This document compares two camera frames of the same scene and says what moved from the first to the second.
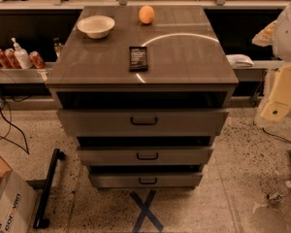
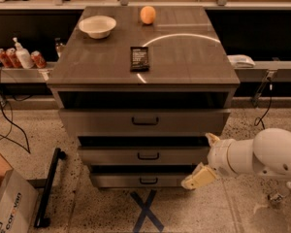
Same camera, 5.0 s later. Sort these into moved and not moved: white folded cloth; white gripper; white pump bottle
Moved: white gripper
Not moved: white folded cloth; white pump bottle
